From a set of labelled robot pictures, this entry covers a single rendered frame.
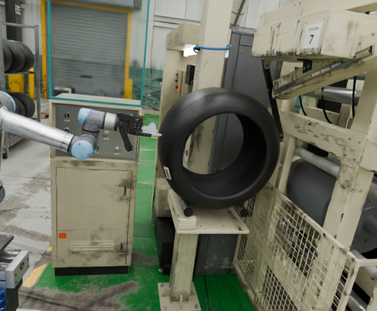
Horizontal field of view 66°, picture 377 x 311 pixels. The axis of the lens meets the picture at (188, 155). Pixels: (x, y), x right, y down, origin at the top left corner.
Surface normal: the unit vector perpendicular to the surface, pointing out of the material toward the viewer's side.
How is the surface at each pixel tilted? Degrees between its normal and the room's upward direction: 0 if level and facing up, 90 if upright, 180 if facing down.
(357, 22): 90
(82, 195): 90
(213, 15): 90
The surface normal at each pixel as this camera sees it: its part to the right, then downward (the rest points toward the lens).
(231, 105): 0.19, 0.12
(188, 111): -0.33, -0.32
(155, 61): 0.05, 0.29
